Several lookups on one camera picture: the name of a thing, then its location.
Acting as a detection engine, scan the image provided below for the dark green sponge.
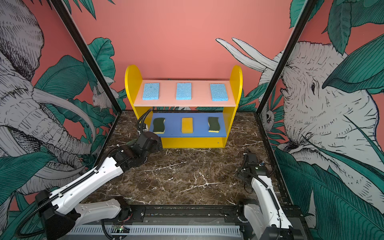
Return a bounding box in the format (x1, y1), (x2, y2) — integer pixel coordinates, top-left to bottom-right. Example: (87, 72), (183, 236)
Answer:
(153, 118), (166, 134)
(208, 117), (221, 133)

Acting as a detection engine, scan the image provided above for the yellow sponge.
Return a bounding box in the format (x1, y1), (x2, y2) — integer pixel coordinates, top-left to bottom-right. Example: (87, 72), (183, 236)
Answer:
(182, 118), (194, 134)

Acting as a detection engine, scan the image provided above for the blue sponge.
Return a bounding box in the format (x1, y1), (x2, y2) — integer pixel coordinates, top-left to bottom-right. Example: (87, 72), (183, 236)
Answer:
(142, 83), (160, 101)
(176, 83), (192, 101)
(210, 84), (229, 102)

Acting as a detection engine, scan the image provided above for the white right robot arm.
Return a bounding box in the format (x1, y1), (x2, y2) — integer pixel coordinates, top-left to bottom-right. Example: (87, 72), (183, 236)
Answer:
(237, 148), (305, 240)

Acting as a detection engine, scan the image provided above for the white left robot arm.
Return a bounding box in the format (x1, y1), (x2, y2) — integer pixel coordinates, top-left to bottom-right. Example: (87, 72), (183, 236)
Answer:
(14, 132), (163, 240)

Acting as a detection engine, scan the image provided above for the yellow pink blue shelf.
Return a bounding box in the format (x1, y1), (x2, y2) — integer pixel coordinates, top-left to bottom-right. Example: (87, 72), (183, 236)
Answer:
(125, 65), (243, 149)

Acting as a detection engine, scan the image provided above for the white vent strip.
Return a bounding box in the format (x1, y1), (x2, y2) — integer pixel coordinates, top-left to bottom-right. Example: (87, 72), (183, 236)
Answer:
(68, 224), (242, 238)

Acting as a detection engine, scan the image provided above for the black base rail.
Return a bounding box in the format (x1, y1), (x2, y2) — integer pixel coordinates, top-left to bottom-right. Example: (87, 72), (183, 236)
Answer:
(64, 203), (312, 240)

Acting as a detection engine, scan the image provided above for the black right frame post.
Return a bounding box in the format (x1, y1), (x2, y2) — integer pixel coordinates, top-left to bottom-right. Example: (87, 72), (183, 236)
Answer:
(255, 0), (319, 115)

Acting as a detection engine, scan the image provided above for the black frame post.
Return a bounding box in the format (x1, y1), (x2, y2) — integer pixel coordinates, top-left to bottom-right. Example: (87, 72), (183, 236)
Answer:
(255, 0), (319, 115)
(51, 0), (123, 115)

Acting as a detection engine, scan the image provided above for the black left frame post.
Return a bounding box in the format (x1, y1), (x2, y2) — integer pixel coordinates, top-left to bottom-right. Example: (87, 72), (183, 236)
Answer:
(51, 0), (123, 115)

